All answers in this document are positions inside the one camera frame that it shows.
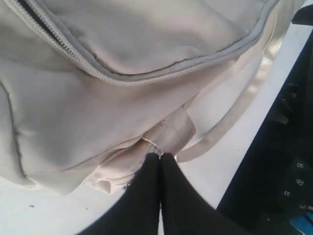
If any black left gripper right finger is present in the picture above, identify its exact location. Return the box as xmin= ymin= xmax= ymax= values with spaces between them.
xmin=160 ymin=153 xmax=250 ymax=235

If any beige duffel bag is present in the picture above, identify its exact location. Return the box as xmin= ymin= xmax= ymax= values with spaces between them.
xmin=0 ymin=0 xmax=303 ymax=195

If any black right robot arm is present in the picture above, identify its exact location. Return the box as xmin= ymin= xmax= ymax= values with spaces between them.
xmin=218 ymin=37 xmax=313 ymax=235

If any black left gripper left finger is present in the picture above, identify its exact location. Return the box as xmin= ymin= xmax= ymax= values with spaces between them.
xmin=79 ymin=153 xmax=160 ymax=235

